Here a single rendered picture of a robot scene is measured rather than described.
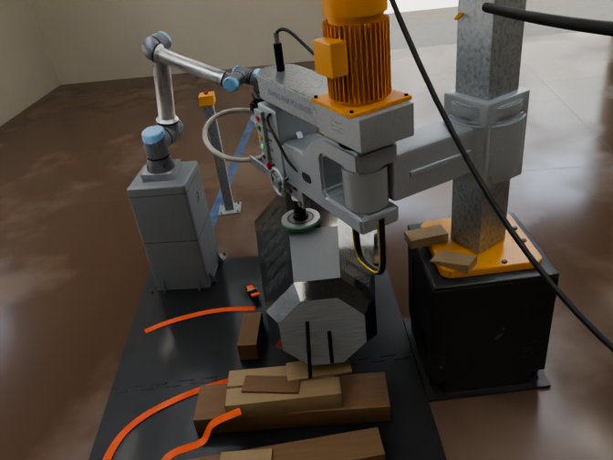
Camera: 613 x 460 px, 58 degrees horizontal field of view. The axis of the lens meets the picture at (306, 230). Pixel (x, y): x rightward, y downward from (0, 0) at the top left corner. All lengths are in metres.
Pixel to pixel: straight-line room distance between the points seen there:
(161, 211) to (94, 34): 6.77
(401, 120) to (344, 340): 1.19
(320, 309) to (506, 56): 1.38
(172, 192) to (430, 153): 1.93
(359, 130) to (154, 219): 2.17
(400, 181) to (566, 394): 1.57
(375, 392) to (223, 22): 7.56
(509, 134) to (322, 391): 1.52
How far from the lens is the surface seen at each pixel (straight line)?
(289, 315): 2.68
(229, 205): 5.05
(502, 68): 2.51
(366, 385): 3.07
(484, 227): 2.79
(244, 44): 9.65
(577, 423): 3.20
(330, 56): 1.98
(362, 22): 2.03
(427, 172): 2.40
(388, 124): 2.09
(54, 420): 3.61
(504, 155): 2.58
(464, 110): 2.51
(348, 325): 2.73
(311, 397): 2.91
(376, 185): 2.25
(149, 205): 3.85
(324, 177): 2.45
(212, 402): 3.14
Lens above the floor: 2.38
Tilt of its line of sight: 31 degrees down
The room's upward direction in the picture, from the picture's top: 7 degrees counter-clockwise
